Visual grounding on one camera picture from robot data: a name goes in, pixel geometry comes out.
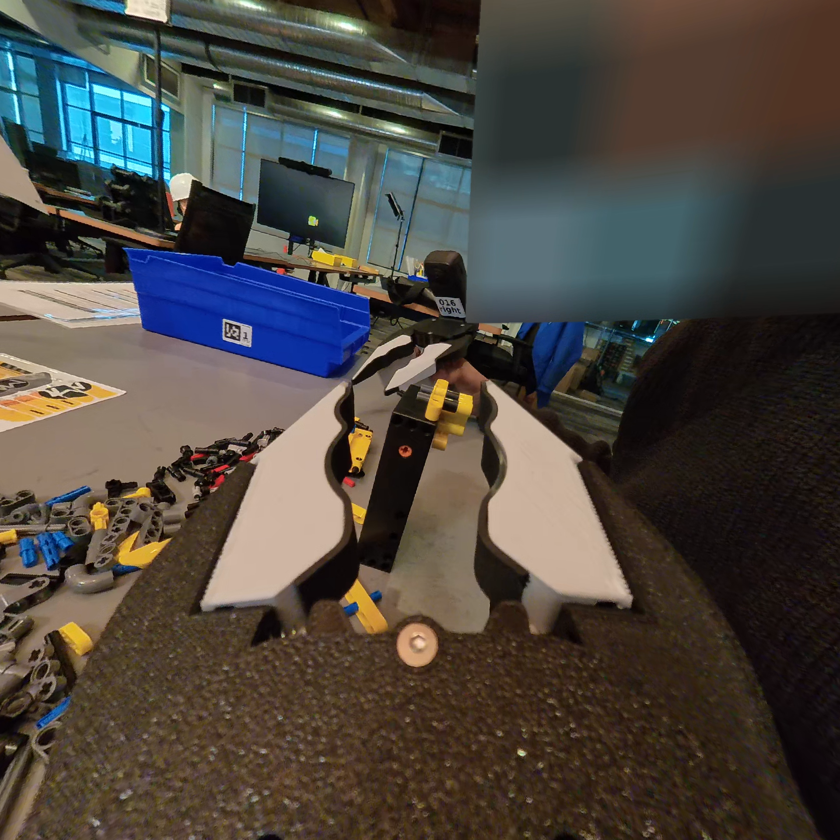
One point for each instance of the black webcam bar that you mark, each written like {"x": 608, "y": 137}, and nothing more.
{"x": 305, "y": 164}

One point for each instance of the yellow box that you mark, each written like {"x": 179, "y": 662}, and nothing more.
{"x": 331, "y": 258}

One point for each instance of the blue plastic bin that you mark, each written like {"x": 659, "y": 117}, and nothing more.
{"x": 262, "y": 308}

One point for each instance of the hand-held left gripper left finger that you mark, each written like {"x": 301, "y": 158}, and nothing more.
{"x": 282, "y": 518}

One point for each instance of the yellow printed instruction sheet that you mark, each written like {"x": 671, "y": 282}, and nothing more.
{"x": 46, "y": 394}

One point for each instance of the black pole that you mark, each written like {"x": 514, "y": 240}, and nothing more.
{"x": 158, "y": 131}

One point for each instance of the yellow toy connector assembly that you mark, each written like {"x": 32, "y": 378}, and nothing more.
{"x": 441, "y": 410}

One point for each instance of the black computer monitor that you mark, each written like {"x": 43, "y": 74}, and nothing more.
{"x": 305, "y": 200}

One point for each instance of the black bag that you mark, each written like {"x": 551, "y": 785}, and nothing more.
{"x": 403, "y": 289}

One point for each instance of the yellow perforated toy piece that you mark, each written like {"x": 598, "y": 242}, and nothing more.
{"x": 361, "y": 446}

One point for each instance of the white printed paper sheet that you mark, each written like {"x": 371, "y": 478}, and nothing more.
{"x": 72, "y": 303}

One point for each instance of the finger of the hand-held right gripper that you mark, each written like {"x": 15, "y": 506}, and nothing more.
{"x": 415, "y": 371}
{"x": 388, "y": 351}

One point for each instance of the black light stand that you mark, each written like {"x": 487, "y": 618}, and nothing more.
{"x": 396, "y": 229}

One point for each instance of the blue jacket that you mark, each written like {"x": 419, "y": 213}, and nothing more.
{"x": 554, "y": 358}

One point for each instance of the wooden office desk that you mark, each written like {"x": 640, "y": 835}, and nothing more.
{"x": 384, "y": 298}
{"x": 282, "y": 261}
{"x": 98, "y": 223}

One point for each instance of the black toy motor block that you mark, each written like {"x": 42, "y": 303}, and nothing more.
{"x": 394, "y": 485}

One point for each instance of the person's dark sweater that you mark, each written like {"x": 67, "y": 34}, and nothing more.
{"x": 735, "y": 525}

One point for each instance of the pile of grey yellow toy parts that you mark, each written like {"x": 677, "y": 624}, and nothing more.
{"x": 79, "y": 525}

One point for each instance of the person's right hand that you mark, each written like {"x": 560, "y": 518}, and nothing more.
{"x": 467, "y": 379}

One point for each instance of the yellow toy beam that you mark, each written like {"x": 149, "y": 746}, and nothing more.
{"x": 364, "y": 607}

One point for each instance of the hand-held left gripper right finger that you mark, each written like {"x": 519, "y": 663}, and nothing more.
{"x": 551, "y": 525}

